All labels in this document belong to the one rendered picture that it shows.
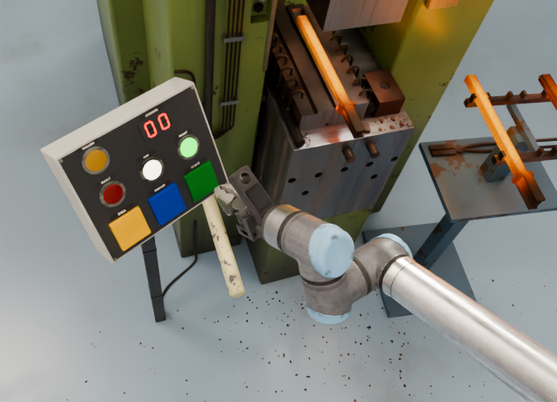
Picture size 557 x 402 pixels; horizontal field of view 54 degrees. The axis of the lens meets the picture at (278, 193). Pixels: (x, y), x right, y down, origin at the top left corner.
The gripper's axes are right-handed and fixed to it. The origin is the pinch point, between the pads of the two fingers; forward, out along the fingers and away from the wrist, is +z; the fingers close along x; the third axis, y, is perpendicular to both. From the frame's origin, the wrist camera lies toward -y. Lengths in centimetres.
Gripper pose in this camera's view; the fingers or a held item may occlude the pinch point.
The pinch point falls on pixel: (218, 186)
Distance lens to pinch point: 124.4
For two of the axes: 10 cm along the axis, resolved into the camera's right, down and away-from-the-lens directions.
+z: -6.5, -3.0, 7.0
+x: 7.2, -5.3, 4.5
